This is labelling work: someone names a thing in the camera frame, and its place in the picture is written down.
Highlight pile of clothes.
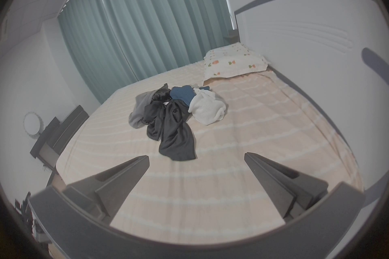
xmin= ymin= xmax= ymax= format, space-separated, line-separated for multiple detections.
xmin=128 ymin=83 xmax=228 ymax=129

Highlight black T-shirt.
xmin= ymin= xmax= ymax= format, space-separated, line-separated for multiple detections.
xmin=143 ymin=99 xmax=197 ymax=162

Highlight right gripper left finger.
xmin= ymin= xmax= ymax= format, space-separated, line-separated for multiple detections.
xmin=64 ymin=155 xmax=150 ymax=220

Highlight round white mirror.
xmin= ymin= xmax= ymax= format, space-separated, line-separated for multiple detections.
xmin=23 ymin=111 xmax=45 ymax=139

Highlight bed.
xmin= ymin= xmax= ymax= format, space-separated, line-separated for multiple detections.
xmin=46 ymin=0 xmax=389 ymax=252

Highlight white printed pillow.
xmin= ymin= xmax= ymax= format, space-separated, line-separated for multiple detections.
xmin=202 ymin=42 xmax=269 ymax=80

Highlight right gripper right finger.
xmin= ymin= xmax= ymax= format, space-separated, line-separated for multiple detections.
xmin=244 ymin=152 xmax=329 ymax=219

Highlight blue-green curtain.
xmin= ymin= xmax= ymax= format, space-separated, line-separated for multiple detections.
xmin=57 ymin=0 xmax=138 ymax=104
xmin=91 ymin=0 xmax=237 ymax=82

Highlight grey bedside table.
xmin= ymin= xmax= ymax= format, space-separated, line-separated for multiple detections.
xmin=223 ymin=29 xmax=240 ymax=43

